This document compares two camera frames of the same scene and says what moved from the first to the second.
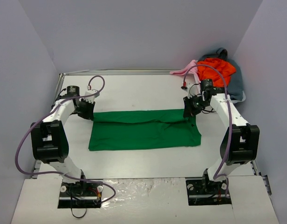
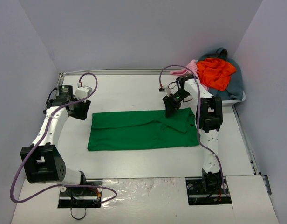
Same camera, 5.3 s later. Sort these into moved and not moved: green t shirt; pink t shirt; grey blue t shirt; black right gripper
Moved: black right gripper
Not moved: pink t shirt; green t shirt; grey blue t shirt
